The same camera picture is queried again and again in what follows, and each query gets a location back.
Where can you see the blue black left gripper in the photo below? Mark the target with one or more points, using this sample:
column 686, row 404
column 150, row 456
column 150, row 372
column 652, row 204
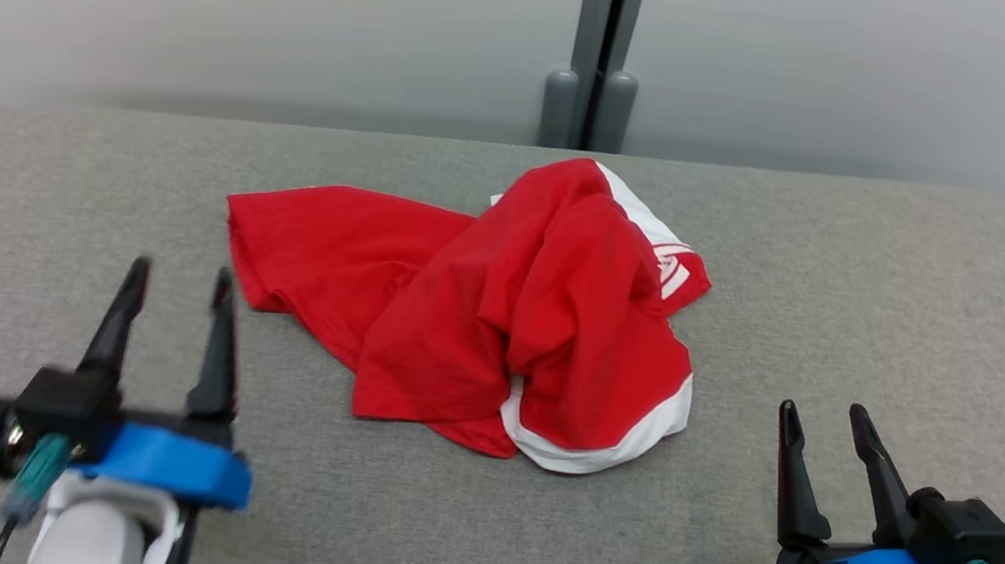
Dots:
column 172, row 467

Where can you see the red shirt with white trim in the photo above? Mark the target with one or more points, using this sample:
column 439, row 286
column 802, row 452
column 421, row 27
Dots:
column 321, row 247

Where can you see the red shorts with white stripe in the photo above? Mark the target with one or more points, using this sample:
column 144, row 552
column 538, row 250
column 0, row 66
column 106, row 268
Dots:
column 606, row 385

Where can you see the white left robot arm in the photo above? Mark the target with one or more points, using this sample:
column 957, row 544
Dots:
column 93, row 539

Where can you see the grey fabric padded surface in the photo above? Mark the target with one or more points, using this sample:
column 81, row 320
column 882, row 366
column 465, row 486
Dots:
column 851, row 321

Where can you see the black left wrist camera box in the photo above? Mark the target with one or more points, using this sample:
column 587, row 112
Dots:
column 63, row 402

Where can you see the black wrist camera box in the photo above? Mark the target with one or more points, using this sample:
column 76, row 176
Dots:
column 63, row 402
column 968, row 539

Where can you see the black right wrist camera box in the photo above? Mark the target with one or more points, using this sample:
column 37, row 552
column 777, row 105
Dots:
column 968, row 539

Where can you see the grey cylindrical post foot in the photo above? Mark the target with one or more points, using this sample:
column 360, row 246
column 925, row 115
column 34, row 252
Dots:
column 616, row 116
column 558, row 113

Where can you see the grey partition post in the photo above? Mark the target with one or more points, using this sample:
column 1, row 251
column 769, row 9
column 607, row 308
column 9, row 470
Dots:
column 594, row 0

